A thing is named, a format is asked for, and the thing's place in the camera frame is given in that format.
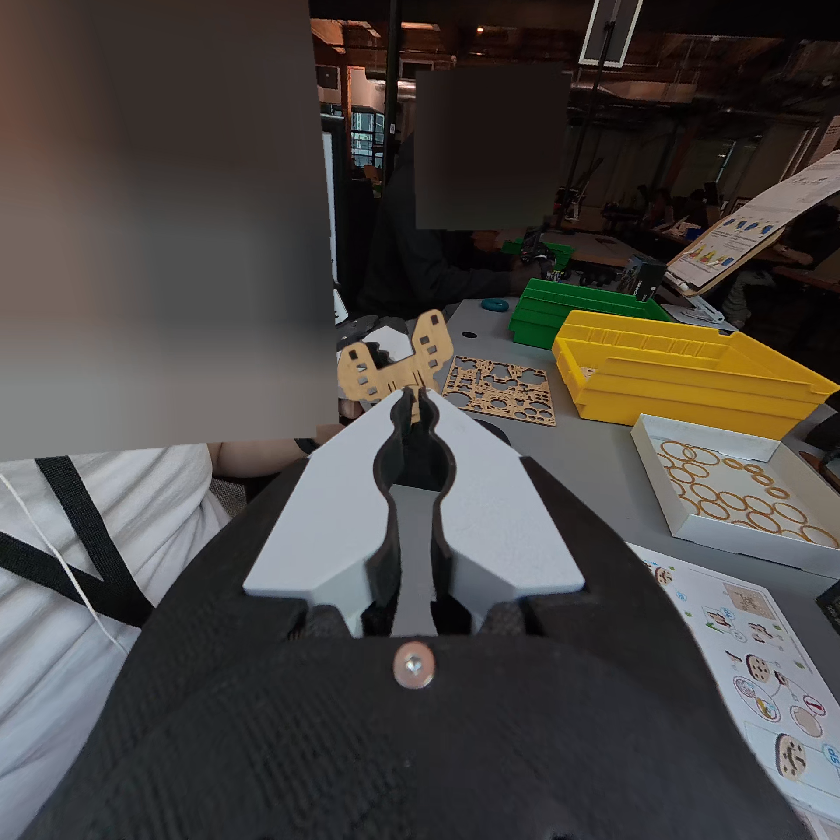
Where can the group of wooden rings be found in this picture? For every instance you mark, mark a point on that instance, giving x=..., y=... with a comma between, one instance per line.
x=705, y=492

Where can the plywood model frame part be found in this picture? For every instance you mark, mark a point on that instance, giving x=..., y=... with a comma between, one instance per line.
x=430, y=358

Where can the black round table grommet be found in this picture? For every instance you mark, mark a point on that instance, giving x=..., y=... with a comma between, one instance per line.
x=500, y=434

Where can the white metal clipboard stand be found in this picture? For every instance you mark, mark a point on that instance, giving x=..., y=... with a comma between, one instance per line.
x=705, y=308

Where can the black model kit box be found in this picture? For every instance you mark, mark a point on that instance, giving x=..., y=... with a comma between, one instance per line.
x=642, y=279

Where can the printed paper on clipboard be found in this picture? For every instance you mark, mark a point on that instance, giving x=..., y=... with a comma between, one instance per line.
x=754, y=226

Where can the white cardboard tray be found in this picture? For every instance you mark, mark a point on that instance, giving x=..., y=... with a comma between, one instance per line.
x=709, y=535

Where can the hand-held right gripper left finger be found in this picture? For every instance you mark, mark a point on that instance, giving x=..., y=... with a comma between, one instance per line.
x=328, y=518

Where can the person's left forearm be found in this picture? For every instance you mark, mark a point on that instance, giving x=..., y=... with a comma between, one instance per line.
x=256, y=453

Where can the yellow plastic bin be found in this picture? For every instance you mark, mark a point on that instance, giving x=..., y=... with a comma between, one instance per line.
x=630, y=328
x=689, y=400

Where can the plywood sheet with cutouts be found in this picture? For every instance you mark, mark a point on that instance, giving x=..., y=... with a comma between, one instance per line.
x=499, y=394

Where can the tan wooden clipboard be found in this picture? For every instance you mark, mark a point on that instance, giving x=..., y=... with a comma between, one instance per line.
x=715, y=279

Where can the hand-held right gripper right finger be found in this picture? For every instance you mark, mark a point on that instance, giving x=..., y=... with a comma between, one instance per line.
x=505, y=518

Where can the black wristband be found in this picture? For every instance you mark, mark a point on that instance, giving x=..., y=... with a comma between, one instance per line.
x=306, y=446

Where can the printed assembly instruction sheet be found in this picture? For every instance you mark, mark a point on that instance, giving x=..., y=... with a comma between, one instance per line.
x=722, y=630

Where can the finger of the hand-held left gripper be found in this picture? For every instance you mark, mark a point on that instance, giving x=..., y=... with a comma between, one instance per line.
x=390, y=340

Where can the white framed hanging panel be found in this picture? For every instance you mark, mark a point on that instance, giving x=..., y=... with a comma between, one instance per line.
x=610, y=29

